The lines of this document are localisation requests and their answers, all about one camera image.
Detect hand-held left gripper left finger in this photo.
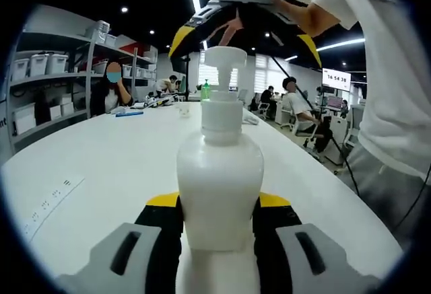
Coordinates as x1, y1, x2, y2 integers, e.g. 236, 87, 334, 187
59, 192, 185, 294

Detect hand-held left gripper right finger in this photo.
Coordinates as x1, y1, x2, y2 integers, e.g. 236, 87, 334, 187
252, 192, 382, 294

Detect white pump bottle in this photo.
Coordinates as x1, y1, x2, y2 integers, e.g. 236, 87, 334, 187
176, 46, 265, 252

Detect green pump bottle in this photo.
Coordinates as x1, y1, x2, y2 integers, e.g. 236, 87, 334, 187
200, 79, 212, 102

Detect black stand pole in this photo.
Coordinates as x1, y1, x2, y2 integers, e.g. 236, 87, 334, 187
185, 54, 191, 102

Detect white office chair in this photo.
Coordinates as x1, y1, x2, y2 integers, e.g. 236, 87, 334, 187
279, 110, 325, 142

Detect table socket strip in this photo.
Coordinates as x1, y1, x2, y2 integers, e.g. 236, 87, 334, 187
22, 175, 86, 238

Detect person in white shirt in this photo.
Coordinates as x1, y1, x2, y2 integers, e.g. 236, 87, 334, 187
310, 0, 431, 187

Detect person's grey trousers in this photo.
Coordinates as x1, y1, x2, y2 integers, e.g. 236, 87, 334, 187
339, 141, 431, 253

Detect white storage box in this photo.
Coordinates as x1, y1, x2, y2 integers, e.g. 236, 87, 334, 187
11, 58, 30, 81
30, 53, 50, 77
46, 52, 69, 75

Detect grey shelf unit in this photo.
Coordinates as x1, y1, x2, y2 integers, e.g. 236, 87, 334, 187
5, 20, 159, 155

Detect large white carton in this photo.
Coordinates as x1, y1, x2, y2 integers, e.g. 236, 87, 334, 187
12, 103, 37, 136

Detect wall screen with digits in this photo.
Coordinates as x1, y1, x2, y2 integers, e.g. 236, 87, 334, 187
321, 67, 352, 94

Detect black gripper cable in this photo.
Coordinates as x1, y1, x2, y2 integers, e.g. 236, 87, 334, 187
271, 57, 361, 196

